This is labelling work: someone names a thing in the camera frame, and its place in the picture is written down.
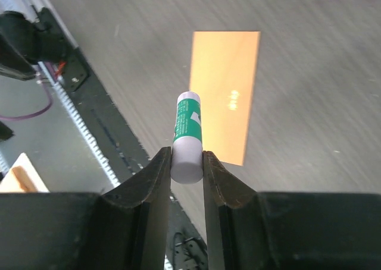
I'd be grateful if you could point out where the aluminium frame rail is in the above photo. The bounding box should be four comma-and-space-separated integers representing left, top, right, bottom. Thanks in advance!
1, 0, 78, 48

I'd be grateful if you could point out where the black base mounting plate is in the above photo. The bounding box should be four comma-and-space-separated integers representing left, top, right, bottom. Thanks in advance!
63, 48, 208, 269

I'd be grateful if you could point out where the white slotted cable duct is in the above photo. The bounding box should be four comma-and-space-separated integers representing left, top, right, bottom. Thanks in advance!
39, 62, 120, 188

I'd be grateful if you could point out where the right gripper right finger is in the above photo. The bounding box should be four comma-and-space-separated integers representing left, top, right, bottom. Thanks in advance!
203, 152, 380, 269

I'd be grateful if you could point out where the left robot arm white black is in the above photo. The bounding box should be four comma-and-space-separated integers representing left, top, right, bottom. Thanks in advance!
1, 11, 71, 81

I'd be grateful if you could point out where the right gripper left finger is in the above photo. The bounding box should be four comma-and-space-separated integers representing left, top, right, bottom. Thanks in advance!
1, 147, 171, 269

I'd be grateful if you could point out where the orange paper envelope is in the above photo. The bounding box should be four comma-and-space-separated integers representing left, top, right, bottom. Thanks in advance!
189, 31, 260, 166

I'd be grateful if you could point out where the green white glue stick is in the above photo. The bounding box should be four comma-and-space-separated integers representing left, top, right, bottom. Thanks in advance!
170, 91, 203, 184

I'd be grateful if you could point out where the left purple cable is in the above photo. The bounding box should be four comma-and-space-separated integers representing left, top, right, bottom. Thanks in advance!
0, 70, 54, 123

